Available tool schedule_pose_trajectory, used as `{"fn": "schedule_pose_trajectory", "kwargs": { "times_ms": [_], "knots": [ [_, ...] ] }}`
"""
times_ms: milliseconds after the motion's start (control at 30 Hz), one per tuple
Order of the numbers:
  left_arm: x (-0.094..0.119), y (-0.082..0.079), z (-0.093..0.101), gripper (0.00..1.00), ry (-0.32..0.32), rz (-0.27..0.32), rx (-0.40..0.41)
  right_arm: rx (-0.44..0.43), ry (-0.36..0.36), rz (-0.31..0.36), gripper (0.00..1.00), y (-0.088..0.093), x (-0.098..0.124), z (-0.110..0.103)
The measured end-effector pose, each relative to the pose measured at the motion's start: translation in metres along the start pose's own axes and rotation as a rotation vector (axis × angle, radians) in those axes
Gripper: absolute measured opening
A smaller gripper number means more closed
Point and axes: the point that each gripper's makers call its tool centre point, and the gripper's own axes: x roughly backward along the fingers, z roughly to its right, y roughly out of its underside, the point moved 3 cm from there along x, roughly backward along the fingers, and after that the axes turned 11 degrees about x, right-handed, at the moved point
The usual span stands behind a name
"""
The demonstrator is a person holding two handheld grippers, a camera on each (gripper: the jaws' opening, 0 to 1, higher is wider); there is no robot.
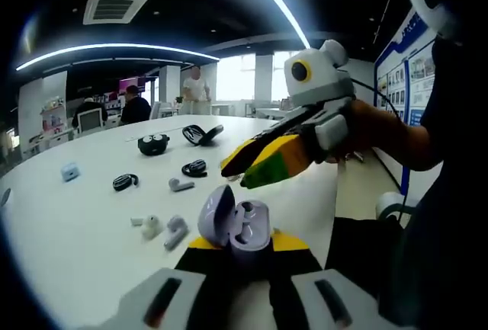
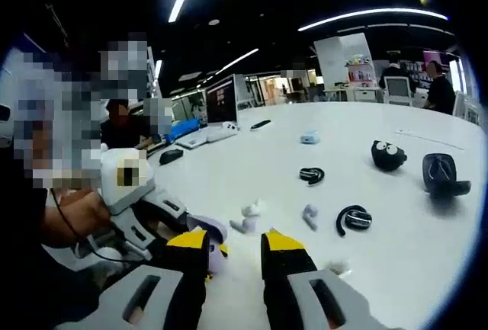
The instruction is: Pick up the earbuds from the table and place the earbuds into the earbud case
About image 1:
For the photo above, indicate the plain black earbud case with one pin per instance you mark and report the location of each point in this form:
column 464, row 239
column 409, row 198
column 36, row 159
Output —
column 196, row 135

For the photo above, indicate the purple earbud case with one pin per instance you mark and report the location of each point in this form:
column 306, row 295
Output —
column 249, row 250

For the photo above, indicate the person's dark clothing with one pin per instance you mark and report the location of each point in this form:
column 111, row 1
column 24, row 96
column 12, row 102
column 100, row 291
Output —
column 450, row 250

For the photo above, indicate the blue earbud case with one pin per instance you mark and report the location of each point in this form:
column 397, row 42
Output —
column 70, row 172

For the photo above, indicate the black ear-hook earbud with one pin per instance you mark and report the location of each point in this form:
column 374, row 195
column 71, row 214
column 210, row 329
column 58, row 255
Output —
column 194, row 168
column 124, row 182

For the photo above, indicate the ceiling air conditioner vent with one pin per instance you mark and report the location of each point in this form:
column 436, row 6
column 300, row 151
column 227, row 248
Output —
column 116, row 8

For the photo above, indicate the purple earbud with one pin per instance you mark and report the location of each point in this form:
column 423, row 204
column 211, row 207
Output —
column 176, row 229
column 177, row 184

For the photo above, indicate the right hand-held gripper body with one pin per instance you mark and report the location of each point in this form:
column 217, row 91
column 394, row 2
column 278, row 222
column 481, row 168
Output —
column 328, row 78

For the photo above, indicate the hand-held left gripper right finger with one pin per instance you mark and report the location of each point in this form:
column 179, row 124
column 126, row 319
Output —
column 293, row 273

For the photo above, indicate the black cartoon-eyed earbud case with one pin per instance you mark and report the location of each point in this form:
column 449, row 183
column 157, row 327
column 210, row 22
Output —
column 153, row 146

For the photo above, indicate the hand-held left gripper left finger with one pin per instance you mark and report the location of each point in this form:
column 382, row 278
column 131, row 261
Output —
column 192, row 269

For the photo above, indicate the blue white wall display board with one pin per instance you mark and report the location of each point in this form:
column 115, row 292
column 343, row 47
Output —
column 415, row 78

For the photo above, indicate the pink screen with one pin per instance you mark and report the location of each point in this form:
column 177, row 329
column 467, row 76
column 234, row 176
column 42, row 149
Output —
column 131, row 85

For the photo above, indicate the person's right hand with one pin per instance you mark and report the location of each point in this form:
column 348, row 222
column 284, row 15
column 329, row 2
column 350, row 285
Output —
column 364, row 132

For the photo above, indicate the display shelf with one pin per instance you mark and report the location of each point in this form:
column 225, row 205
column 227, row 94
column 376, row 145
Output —
column 52, row 116

